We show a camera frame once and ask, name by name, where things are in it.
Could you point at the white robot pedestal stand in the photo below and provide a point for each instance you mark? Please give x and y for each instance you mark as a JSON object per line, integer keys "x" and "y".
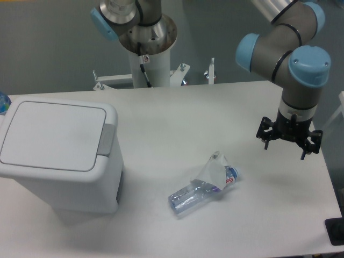
{"x": 147, "y": 71}

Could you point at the white trash can lid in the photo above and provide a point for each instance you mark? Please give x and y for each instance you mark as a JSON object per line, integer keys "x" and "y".
{"x": 51, "y": 135}

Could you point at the white frame at right edge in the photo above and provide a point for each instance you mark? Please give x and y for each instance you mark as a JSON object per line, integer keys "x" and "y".
{"x": 337, "y": 117}

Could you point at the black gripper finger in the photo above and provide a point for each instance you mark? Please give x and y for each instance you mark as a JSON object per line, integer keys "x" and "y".
{"x": 310, "y": 142}
{"x": 267, "y": 132}

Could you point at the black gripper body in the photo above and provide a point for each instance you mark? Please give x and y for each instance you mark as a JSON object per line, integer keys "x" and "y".
{"x": 291, "y": 129}

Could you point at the black device at table edge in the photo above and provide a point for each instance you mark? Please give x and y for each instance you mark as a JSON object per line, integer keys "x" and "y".
{"x": 334, "y": 227}

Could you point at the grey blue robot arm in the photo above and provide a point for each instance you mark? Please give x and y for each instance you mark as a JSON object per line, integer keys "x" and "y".
{"x": 283, "y": 57}

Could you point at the crushed clear plastic bottle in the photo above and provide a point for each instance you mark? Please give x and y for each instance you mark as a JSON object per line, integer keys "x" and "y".
{"x": 210, "y": 183}

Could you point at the white plastic trash can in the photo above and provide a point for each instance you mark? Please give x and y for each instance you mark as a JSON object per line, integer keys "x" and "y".
{"x": 97, "y": 190}

